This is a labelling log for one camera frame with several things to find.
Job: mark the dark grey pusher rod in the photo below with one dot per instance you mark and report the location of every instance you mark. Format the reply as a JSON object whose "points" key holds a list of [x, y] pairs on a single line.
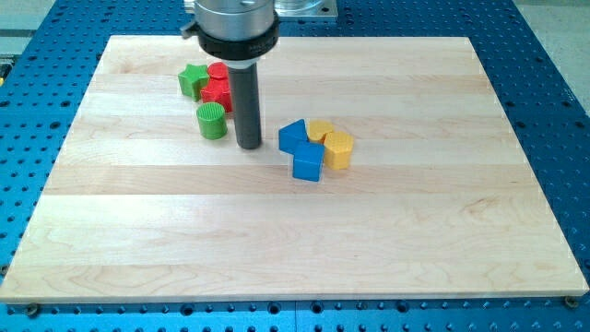
{"points": [[246, 106]]}

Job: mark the red star block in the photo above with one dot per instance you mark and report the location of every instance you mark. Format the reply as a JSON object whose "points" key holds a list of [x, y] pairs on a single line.
{"points": [[217, 90]]}

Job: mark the green star block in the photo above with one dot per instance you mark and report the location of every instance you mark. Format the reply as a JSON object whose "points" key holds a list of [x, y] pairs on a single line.
{"points": [[192, 80]]}

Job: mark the red cylinder block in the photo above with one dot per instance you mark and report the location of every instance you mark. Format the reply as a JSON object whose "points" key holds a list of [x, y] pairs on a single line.
{"points": [[218, 71]]}

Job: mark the green cylinder block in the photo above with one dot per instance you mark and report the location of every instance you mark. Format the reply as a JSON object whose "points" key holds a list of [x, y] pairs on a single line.
{"points": [[211, 120]]}

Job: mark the blue triangle block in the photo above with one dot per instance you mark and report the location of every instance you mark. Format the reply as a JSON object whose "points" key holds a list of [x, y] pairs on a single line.
{"points": [[291, 135]]}

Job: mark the metal mounting plate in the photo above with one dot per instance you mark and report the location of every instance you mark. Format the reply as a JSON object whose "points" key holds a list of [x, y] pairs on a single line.
{"points": [[306, 8]]}

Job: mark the yellow round block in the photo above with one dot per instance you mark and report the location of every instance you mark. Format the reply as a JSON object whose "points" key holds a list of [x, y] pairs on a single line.
{"points": [[317, 130]]}

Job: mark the blue cube block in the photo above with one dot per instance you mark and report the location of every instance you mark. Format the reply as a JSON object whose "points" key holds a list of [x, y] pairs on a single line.
{"points": [[308, 161]]}

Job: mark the yellow hexagon block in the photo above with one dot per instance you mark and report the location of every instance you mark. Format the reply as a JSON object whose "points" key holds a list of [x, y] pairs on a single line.
{"points": [[338, 148]]}

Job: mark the wooden board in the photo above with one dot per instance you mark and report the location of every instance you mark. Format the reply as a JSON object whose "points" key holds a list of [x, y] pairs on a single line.
{"points": [[438, 201]]}

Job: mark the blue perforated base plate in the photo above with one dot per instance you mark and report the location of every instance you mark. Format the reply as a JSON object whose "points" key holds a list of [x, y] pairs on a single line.
{"points": [[48, 81]]}

